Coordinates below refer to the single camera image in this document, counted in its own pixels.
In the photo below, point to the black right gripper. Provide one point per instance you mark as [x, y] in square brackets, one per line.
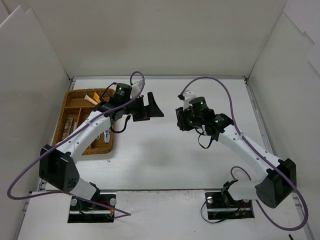
[180, 119]

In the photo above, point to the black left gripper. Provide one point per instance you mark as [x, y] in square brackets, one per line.
[144, 108]

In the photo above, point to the orange sunscreen tube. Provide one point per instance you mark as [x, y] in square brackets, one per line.
[96, 97]

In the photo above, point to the beige foundation tube gold cap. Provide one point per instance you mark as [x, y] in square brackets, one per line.
[89, 99]

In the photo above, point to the brown eyeshadow palette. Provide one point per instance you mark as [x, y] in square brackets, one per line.
[68, 127]

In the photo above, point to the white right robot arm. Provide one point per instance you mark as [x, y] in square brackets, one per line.
[271, 187]

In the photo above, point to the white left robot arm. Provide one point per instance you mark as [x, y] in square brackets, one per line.
[58, 163]

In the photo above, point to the wicker organizer basket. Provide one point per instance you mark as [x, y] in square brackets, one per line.
[76, 107]

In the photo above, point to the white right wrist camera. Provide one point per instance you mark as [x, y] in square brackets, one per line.
[186, 97]

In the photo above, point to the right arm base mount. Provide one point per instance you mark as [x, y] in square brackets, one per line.
[219, 206]

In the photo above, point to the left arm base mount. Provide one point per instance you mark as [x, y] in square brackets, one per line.
[84, 212]

